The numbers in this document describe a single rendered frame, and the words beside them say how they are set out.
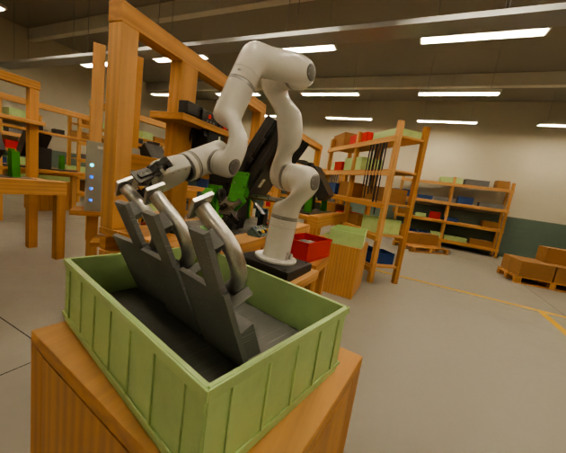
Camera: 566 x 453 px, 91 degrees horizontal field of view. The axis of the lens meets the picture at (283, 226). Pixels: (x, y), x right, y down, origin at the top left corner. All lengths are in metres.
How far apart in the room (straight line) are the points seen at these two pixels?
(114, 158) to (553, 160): 10.91
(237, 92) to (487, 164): 10.20
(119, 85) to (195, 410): 1.45
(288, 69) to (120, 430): 1.01
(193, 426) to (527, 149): 10.97
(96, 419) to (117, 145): 1.21
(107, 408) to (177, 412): 0.20
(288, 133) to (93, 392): 0.94
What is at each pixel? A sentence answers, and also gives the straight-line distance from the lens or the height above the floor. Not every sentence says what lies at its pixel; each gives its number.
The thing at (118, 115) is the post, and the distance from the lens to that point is 1.62.
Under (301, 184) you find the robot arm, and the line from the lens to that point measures 1.11.
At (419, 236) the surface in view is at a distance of 8.49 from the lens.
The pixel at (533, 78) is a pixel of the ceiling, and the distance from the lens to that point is 9.29.
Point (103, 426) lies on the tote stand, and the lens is 0.70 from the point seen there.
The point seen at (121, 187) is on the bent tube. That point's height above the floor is 1.17.
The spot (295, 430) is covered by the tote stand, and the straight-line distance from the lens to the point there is 0.63.
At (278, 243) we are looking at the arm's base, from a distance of 1.18.
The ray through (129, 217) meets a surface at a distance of 0.73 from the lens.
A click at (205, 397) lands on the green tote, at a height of 0.95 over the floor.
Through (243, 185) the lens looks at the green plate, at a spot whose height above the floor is 1.18.
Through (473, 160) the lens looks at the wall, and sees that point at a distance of 10.79.
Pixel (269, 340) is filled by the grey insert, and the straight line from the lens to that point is 0.74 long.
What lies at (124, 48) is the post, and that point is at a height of 1.74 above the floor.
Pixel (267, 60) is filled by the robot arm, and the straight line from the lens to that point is 1.03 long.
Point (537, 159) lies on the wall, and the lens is 11.13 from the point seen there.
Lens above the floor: 1.23
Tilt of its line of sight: 9 degrees down
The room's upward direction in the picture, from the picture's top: 8 degrees clockwise
